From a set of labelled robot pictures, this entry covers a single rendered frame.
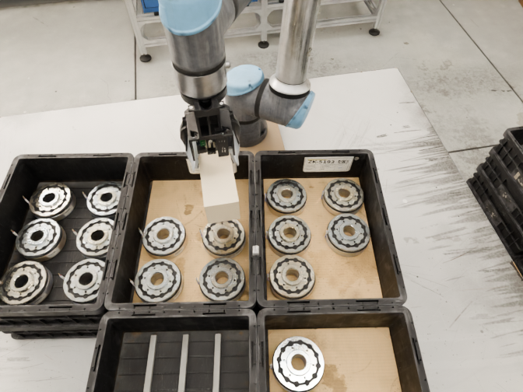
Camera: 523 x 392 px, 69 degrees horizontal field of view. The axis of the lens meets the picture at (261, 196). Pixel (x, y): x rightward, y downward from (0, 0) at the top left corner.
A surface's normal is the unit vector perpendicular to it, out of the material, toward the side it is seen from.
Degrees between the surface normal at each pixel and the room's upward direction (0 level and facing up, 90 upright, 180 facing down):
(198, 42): 90
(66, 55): 0
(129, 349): 0
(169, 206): 0
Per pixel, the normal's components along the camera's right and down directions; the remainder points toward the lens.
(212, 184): 0.00, -0.55
